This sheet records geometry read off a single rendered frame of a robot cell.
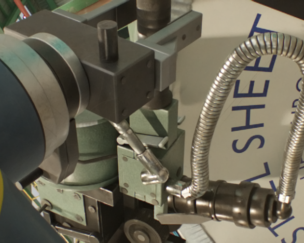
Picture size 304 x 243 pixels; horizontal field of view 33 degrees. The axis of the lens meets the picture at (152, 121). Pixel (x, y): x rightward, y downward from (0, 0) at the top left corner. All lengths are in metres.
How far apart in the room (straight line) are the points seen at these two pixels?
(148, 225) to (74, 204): 0.10
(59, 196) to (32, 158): 0.34
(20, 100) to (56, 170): 0.11
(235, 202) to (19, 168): 0.36
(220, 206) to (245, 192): 0.04
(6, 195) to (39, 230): 0.02
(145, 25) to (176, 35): 0.04
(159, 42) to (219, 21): 0.27
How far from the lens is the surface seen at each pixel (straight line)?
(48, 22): 0.47
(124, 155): 0.59
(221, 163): 0.84
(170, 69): 0.43
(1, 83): 0.35
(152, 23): 0.50
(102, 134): 0.58
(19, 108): 0.35
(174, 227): 0.75
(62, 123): 0.38
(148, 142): 0.57
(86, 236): 0.72
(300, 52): 0.48
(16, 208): 0.18
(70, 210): 0.71
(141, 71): 0.41
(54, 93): 0.37
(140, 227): 0.70
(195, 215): 0.58
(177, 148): 0.61
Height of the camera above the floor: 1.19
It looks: 9 degrees up
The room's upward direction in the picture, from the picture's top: 115 degrees counter-clockwise
